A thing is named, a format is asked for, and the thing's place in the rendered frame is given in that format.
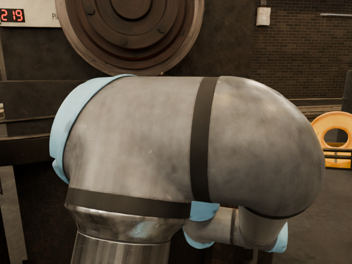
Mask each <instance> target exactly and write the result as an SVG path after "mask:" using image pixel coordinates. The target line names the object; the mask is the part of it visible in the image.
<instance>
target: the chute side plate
mask: <svg viewBox="0 0 352 264"><path fill-rule="evenodd" d="M49 142H50V137H45V138H35V139H25V140H15V141H6V142H0V167H4V166H13V165H18V164H27V163H36V162H45V161H54V160H55V158H53V157H51V156H50V151H49Z"/></svg>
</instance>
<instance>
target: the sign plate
mask: <svg viewBox="0 0 352 264"><path fill-rule="evenodd" d="M2 10H5V11H7V15H6V12H5V11H2ZM17 10H20V12H21V14H22V15H21V16H22V19H21V16H17V15H20V12H17V15H16V11H17ZM13 11H14V15H13ZM3 15H6V16H3ZM2 16H3V19H7V20H3V19H2ZM14 16H15V19H14ZM18 19H21V20H18ZM0 27H34V28H61V26H60V23H59V20H58V17H57V12H56V6H55V1H54V0H0Z"/></svg>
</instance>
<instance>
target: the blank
mask: <svg viewBox="0 0 352 264"><path fill-rule="evenodd" d="M311 125H312V126H313V128H314V130H315V132H316V134H317V135H318V137H319V140H320V142H321V145H322V148H351V149H352V114H350V113H347V112H340V111H334V112H328V113H325V114H322V115H320V116H319V117H317V118H316V119H314V120H313V121H312V123H311ZM333 128H339V129H342V130H344V131H345V132H346V133H347V134H348V140H347V142H346V143H345V144H344V145H343V146H341V147H331V146H329V145H327V144H326V143H325V141H324V139H323V138H324V135H325V133H326V132H327V131H328V130H330V129H333ZM324 154H325V155H349V156H351V153H347V152H324ZM325 162H326V163H329V164H346V163H350V160H346V159H325Z"/></svg>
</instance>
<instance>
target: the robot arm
mask: <svg viewBox="0 0 352 264"><path fill-rule="evenodd" d="M49 151H50V156H51V157H53V158H55V160H54V162H53V163H52V166H53V168H54V170H55V172H56V174H57V175H58V176H59V177H60V178H61V179H62V180H63V181H64V182H65V183H67V184H68V185H69V187H68V192H67V196H66V200H65V207H66V209H67V210H68V211H69V213H70V214H71V216H72V217H73V218H74V220H75V221H76V224H77V227H78V231H77V234H76V239H75V244H74V249H73V254H72V259H71V264H168V258H169V250H170V242H171V238H172V236H173V235H174V234H175V233H176V232H177V231H178V230H179V229H180V228H183V231H184V235H185V238H186V240H187V242H188V243H189V244H190V245H191V246H192V247H194V248H197V249H203V248H208V247H210V246H211V245H212V244H213V243H214V242H218V243H224V244H229V245H236V246H242V247H247V248H253V249H259V250H264V251H266V252H279V253H282V252H284V251H285V250H286V248H287V242H288V224H287V221H288V219H289V218H292V217H295V216H297V215H299V214H301V213H303V212H304V211H305V210H306V209H307V208H308V207H309V206H310V205H311V204H312V203H313V201H314V200H315V199H316V198H317V196H318V194H319V192H320V190H321V188H322V186H323V183H324V178H325V156H324V151H323V148H322V145H321V142H320V140H319V137H318V135H317V134H316V132H315V130H314V128H313V126H312V125H311V123H310V122H309V121H308V119H307V118H306V117H305V116H304V115H303V114H302V113H301V111H300V110H299V109H298V108H297V107H296V106H295V105H294V104H293V103H291V102H290V101H289V100H288V99H287V98H285V97H284V96H283V95H281V94H280V93H279V92H277V91H275V90H274V89H272V88H270V87H268V86H266V85H264V84H262V83H259V82H257V81H254V80H250V79H246V78H240V77H235V76H220V77H183V76H136V75H132V74H121V75H117V76H114V77H106V78H95V79H91V80H88V81H86V82H85V83H83V84H81V85H79V86H78V87H76V88H75V89H74V90H73V91H72V92H71V93H70V94H69V95H68V96H67V97H66V99H65V100H64V101H63V103H62V105H61V106H60V108H59V110H58V112H57V114H56V116H55V119H54V122H53V125H52V129H51V134H50V142H49ZM219 204H227V205H236V206H238V209H235V208H227V207H220V206H219Z"/></svg>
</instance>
